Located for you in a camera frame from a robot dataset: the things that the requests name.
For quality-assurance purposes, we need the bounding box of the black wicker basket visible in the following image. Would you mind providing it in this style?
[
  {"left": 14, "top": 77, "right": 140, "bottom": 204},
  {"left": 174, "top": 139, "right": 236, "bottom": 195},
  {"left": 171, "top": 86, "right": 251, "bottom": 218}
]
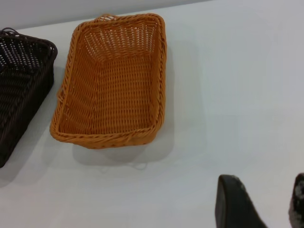
[{"left": 0, "top": 27, "right": 58, "bottom": 169}]

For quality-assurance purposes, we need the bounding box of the orange wicker basket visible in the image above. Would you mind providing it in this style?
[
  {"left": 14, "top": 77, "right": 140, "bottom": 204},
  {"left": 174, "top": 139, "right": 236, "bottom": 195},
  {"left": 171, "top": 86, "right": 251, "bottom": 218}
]
[{"left": 49, "top": 13, "right": 166, "bottom": 151}]

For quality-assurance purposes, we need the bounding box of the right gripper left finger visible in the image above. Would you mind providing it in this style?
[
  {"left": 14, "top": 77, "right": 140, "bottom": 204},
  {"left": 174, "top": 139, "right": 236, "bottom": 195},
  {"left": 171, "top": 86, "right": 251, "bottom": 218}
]
[{"left": 214, "top": 174, "right": 269, "bottom": 228}]

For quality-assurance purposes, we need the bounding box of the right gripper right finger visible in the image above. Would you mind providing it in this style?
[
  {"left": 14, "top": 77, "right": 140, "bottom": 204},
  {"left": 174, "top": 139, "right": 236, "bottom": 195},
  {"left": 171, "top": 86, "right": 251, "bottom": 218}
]
[{"left": 288, "top": 172, "right": 304, "bottom": 228}]

